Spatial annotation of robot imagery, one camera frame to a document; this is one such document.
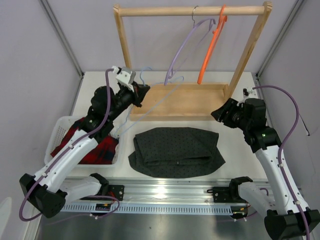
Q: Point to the white slotted cable duct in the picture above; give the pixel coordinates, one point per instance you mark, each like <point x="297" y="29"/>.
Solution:
<point x="169" y="209"/>

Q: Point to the wooden clothes rack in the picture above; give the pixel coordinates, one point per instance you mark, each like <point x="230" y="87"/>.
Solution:
<point x="191" y="101"/>

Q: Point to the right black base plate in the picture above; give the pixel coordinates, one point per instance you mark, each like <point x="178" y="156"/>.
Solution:
<point x="223" y="194"/>

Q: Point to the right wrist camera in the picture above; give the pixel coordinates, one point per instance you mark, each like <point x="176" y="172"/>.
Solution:
<point x="249" y="92"/>

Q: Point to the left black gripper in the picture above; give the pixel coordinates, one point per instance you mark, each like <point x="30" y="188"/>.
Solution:
<point x="139" y="94"/>

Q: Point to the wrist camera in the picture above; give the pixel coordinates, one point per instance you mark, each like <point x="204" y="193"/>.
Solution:
<point x="124" y="76"/>
<point x="249" y="92"/>

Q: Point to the aluminium mounting rail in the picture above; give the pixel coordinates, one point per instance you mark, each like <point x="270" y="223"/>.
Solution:
<point x="167" y="191"/>

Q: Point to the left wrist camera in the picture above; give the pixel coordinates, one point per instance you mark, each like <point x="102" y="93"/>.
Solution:
<point x="124" y="76"/>

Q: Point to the white plastic basket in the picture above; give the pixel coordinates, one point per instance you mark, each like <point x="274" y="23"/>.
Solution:
<point x="60" y="129"/>

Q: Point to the light blue wire hanger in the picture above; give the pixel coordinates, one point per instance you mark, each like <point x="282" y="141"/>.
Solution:
<point x="117" y="132"/>

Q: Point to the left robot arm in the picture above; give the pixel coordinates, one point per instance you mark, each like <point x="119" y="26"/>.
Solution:
<point x="45" y="189"/>

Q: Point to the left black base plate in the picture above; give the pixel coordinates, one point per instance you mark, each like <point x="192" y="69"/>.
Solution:
<point x="116" y="191"/>

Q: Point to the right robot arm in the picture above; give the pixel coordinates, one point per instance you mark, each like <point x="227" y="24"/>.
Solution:
<point x="287" y="214"/>

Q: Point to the purple plastic hanger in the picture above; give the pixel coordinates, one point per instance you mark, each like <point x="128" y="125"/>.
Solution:
<point x="171" y="71"/>

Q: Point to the red plaid garment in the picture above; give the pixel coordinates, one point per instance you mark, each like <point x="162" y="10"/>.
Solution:
<point x="103" y="154"/>

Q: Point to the orange plastic hanger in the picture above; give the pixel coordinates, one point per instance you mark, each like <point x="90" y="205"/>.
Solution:
<point x="216" y="35"/>

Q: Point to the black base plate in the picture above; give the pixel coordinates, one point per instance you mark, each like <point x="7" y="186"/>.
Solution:
<point x="116" y="191"/>
<point x="223" y="194"/>

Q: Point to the dark grey dotted skirt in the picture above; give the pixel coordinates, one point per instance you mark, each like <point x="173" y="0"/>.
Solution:
<point x="176" y="153"/>

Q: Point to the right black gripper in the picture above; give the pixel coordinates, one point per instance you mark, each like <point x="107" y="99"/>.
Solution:
<point x="231" y="105"/>

